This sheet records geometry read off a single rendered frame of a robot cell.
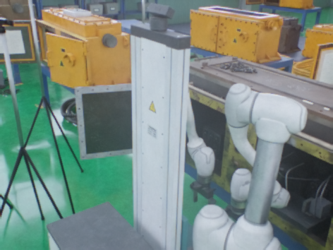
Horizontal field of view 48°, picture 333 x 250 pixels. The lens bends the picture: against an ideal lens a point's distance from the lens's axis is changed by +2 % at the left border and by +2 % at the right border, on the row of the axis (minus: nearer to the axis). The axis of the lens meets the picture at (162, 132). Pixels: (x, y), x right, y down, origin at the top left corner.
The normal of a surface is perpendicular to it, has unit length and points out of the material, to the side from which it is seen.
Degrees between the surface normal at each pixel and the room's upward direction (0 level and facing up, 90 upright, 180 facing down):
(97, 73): 90
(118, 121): 90
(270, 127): 85
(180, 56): 90
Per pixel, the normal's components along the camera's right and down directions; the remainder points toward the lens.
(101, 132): 0.29, 0.41
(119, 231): 0.02, -0.90
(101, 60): 0.58, 0.36
